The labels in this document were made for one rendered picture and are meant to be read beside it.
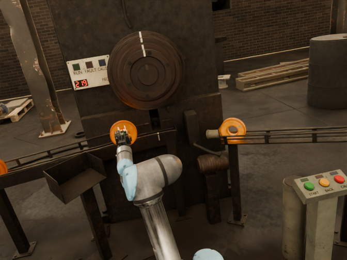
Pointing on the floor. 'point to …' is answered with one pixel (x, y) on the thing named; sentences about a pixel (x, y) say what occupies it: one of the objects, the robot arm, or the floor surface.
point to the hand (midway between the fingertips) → (123, 130)
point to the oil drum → (328, 72)
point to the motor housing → (212, 181)
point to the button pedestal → (320, 212)
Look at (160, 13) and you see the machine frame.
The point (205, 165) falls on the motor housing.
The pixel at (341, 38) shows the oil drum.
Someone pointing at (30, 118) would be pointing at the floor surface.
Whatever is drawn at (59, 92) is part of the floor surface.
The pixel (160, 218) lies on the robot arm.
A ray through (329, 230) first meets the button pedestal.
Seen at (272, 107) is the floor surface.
